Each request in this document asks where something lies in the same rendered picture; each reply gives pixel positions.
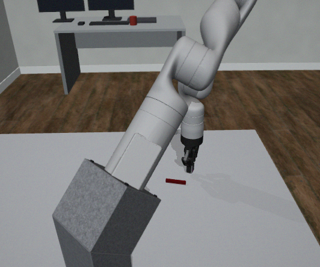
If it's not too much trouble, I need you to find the dark red rod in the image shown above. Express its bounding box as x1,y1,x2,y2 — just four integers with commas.
165,179,186,185

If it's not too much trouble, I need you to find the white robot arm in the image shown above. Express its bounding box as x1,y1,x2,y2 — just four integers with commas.
105,0,257,191

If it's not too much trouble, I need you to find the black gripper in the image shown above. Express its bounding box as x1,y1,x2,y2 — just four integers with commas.
180,135,203,174

